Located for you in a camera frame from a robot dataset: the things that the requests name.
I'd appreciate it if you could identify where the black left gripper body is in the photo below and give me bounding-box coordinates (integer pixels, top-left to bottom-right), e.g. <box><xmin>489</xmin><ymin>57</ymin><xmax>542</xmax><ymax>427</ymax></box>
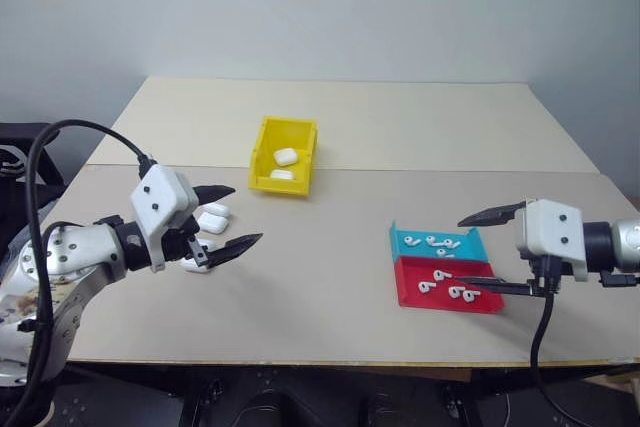
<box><xmin>160</xmin><ymin>215</ymin><xmax>209</xmax><ymax>269</ymax></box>

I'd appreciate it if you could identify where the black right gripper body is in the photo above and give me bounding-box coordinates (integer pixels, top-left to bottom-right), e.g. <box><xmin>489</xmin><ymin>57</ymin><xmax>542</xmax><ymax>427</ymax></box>
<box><xmin>524</xmin><ymin>252</ymin><xmax>565</xmax><ymax>297</ymax></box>

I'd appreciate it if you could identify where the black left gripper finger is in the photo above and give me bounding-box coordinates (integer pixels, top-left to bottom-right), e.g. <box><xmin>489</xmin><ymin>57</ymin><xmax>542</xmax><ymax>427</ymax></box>
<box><xmin>194</xmin><ymin>185</ymin><xmax>237</xmax><ymax>208</ymax></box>
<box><xmin>201</xmin><ymin>233</ymin><xmax>264</xmax><ymax>269</ymax></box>

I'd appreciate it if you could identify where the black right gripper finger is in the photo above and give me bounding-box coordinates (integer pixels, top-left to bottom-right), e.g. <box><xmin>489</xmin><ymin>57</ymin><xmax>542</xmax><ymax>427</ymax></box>
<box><xmin>457</xmin><ymin>201</ymin><xmax>528</xmax><ymax>228</ymax></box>
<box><xmin>454</xmin><ymin>275</ymin><xmax>533</xmax><ymax>297</ymax></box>

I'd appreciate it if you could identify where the yellow plastic bin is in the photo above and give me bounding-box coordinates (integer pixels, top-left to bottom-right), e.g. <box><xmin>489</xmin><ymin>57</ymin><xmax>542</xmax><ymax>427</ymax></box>
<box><xmin>248</xmin><ymin>115</ymin><xmax>320</xmax><ymax>197</ymax></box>

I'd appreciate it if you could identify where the blue plastic tray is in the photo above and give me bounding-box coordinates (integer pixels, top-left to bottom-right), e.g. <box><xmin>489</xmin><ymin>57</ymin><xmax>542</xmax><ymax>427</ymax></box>
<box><xmin>388</xmin><ymin>220</ymin><xmax>492</xmax><ymax>263</ymax></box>

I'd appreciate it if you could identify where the red plastic tray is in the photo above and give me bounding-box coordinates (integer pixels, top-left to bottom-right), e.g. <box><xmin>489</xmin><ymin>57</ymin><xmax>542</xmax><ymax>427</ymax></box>
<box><xmin>393</xmin><ymin>255</ymin><xmax>505</xmax><ymax>315</ymax></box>

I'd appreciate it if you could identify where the dark rounded shape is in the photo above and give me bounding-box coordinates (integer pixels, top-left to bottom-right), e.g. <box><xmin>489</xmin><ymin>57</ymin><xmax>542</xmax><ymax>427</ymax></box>
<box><xmin>189</xmin><ymin>371</ymin><xmax>361</xmax><ymax>427</ymax></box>

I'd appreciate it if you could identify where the black office chair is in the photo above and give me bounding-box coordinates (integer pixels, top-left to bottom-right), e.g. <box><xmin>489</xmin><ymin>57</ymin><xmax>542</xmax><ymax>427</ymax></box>
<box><xmin>0</xmin><ymin>122</ymin><xmax>66</xmax><ymax>228</ymax></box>

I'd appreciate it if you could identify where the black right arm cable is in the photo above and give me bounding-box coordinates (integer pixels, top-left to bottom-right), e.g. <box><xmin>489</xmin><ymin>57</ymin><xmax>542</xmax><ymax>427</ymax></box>
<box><xmin>528</xmin><ymin>256</ymin><xmax>586</xmax><ymax>427</ymax></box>

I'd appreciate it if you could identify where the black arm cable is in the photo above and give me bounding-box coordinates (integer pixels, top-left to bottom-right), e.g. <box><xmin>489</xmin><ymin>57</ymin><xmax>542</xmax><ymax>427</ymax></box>
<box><xmin>0</xmin><ymin>119</ymin><xmax>157</xmax><ymax>427</ymax></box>
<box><xmin>528</xmin><ymin>256</ymin><xmax>586</xmax><ymax>427</ymax></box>

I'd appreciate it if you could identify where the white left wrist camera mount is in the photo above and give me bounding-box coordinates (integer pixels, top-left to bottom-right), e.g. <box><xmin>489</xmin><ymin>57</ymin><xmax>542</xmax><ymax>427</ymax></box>
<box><xmin>130</xmin><ymin>164</ymin><xmax>200</xmax><ymax>273</ymax></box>

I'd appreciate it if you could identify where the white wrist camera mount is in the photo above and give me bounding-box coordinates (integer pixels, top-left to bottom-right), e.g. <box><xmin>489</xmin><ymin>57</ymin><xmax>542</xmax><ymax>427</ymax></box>
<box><xmin>514</xmin><ymin>199</ymin><xmax>589</xmax><ymax>282</ymax></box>
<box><xmin>130</xmin><ymin>164</ymin><xmax>200</xmax><ymax>273</ymax></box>

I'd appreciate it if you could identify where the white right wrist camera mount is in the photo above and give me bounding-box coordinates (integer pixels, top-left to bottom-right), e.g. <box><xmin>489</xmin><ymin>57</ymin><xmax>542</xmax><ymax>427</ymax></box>
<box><xmin>514</xmin><ymin>199</ymin><xmax>589</xmax><ymax>282</ymax></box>

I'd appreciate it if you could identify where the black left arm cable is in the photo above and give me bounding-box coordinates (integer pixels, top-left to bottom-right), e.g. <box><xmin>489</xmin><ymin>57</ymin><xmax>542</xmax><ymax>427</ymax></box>
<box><xmin>0</xmin><ymin>119</ymin><xmax>157</xmax><ymax>427</ymax></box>

